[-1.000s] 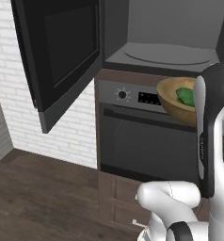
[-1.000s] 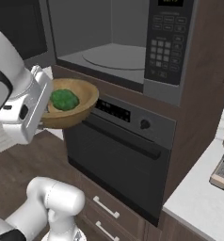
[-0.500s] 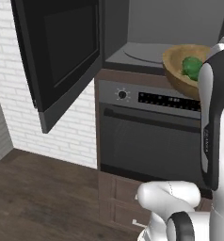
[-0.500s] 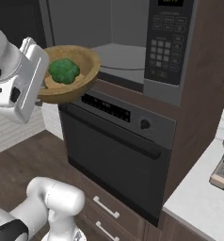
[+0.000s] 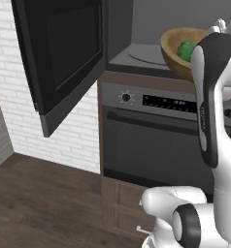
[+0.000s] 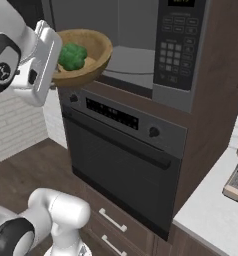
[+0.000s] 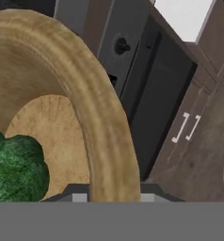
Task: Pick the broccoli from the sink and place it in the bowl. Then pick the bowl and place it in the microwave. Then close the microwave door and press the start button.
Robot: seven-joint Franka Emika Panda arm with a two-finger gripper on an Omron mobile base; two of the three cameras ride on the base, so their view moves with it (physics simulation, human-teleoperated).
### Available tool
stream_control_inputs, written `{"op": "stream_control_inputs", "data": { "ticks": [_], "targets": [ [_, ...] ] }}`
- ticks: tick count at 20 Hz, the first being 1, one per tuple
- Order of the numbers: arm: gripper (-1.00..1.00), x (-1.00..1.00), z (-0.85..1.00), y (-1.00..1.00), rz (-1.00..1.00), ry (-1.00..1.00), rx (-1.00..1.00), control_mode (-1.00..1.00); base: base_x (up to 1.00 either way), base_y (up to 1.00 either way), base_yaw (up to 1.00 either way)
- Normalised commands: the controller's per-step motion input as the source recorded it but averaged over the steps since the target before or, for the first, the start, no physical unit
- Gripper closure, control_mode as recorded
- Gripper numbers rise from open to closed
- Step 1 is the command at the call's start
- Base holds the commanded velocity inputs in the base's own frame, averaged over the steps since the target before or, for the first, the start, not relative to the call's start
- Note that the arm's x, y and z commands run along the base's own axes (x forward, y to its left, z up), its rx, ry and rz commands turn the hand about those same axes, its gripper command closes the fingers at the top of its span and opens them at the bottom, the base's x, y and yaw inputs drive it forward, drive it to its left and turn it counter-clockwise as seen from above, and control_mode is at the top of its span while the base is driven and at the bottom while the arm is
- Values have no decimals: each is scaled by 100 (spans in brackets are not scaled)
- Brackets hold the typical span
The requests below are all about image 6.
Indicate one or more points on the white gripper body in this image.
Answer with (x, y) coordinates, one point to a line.
(46, 63)

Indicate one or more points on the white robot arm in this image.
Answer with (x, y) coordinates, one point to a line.
(11, 213)

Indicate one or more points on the green broccoli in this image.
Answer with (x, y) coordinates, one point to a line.
(72, 56)

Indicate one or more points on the wooden bowl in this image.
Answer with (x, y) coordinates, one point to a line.
(94, 56)

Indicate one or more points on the grey microwave oven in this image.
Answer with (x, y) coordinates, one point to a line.
(164, 40)

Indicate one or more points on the black oven door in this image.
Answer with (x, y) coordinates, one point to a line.
(124, 173)

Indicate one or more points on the black oven knob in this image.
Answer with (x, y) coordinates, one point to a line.
(153, 131)
(73, 98)

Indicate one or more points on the black built-in oven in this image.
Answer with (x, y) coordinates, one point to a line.
(124, 146)

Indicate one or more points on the brown tall oven cabinet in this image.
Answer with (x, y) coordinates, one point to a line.
(211, 100)

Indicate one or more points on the brown drawer front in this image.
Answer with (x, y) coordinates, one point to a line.
(121, 223)
(104, 245)

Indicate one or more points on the silver coffee machine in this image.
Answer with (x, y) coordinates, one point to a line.
(237, 176)

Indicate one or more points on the brown base cabinet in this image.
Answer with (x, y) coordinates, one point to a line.
(187, 245)

